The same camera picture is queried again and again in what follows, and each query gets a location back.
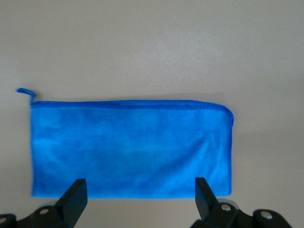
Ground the blue microfiber towel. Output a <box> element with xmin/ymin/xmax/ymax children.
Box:
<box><xmin>15</xmin><ymin>87</ymin><xmax>235</xmax><ymax>199</ymax></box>

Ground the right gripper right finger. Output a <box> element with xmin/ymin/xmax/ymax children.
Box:
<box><xmin>191</xmin><ymin>177</ymin><xmax>292</xmax><ymax>228</ymax></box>

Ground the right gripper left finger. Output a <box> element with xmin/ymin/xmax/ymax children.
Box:
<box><xmin>0</xmin><ymin>178</ymin><xmax>88</xmax><ymax>228</ymax></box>

